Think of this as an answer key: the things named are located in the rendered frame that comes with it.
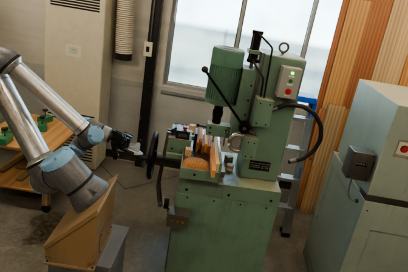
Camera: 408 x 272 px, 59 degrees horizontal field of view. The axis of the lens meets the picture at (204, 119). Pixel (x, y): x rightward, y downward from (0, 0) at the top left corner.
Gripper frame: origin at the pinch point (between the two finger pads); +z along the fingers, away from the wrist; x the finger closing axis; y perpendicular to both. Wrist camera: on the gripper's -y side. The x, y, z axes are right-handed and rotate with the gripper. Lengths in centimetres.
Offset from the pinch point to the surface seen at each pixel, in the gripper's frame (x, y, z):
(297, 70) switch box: -7, 83, 49
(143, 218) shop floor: 58, -80, 30
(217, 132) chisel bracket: 6.1, 30.2, 33.4
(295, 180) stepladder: 61, 5, 121
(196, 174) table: -18.7, 12.9, 29.4
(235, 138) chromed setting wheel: -4, 35, 42
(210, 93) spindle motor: 5, 49, 18
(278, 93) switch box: -7, 69, 48
